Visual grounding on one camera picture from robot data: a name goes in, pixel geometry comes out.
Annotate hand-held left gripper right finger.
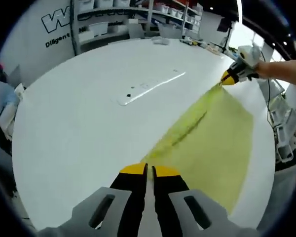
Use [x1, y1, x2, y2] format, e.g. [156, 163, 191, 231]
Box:
[151, 164, 227, 237]

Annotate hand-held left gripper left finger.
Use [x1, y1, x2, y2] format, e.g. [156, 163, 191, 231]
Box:
[71, 162, 148, 237]

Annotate yellow blue grey garment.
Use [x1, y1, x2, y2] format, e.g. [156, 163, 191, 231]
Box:
[140, 83, 255, 215]

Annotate black tripod stand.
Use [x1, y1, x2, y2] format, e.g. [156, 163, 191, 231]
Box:
[217, 17, 234, 54]

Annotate spare hand-held gripper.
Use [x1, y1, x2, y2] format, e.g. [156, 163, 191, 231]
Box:
[180, 36, 199, 46]

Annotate stack of white plastic crates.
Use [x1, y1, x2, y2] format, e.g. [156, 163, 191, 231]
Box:
[268, 96, 296, 171]

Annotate rows of white storage bins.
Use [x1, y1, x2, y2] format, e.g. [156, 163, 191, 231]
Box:
[78, 0, 203, 38]

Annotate grey metal shelving unit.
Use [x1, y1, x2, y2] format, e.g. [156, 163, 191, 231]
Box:
[73, 0, 204, 56]

